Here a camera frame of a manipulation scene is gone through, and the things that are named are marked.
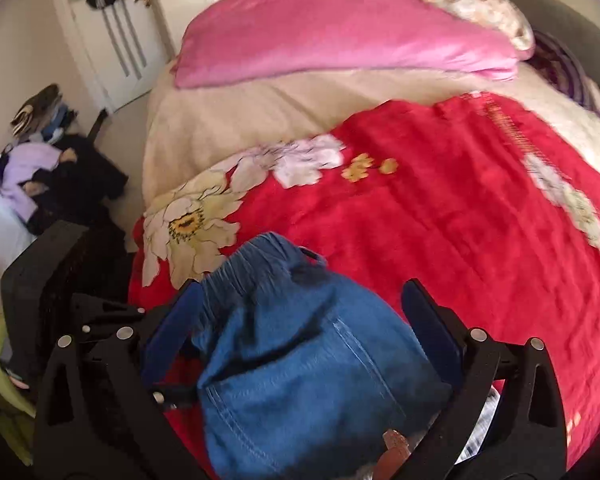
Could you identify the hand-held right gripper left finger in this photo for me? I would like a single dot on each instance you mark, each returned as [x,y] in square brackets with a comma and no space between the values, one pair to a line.
[172,335]

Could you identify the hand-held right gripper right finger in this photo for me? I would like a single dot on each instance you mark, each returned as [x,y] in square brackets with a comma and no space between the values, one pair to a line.
[430,327]

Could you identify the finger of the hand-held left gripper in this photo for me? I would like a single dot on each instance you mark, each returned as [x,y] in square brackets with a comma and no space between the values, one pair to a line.
[177,396]
[105,312]

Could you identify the blue denim pants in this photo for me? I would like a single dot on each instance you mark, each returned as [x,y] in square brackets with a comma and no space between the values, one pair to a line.
[300,375]

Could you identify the black ribbed box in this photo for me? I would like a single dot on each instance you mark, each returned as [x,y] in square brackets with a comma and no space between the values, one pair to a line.
[40,270]

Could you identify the white checked cloth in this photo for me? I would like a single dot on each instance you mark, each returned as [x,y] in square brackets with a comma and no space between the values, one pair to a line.
[475,425]

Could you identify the red floral blanket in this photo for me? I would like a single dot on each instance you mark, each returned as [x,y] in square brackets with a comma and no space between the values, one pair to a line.
[430,220]

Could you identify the white cabinet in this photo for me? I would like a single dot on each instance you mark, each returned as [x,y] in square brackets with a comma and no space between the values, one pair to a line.
[0,240]

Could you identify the black garment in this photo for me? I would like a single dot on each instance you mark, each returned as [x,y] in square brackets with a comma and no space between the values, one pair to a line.
[87,175]

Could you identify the lilac garment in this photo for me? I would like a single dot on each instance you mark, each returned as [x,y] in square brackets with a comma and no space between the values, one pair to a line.
[25,170]

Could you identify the brown patterned bag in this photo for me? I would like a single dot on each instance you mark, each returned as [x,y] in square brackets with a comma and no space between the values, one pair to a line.
[35,107]

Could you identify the cream bed sheet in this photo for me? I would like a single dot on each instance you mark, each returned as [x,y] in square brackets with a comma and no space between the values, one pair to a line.
[260,110]

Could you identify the white panelled door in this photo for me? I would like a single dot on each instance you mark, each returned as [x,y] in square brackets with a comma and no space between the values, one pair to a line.
[115,45]

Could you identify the purple striped garment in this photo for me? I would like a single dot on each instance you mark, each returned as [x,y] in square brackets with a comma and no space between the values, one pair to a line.
[565,67]

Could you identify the pink quilt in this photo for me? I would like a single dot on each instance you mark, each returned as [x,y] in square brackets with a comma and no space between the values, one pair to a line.
[330,35]

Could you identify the floral pillow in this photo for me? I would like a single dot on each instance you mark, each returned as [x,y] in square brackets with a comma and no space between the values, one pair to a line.
[485,10]

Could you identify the grey padded headboard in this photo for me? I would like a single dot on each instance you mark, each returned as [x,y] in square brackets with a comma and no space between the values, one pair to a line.
[555,5]

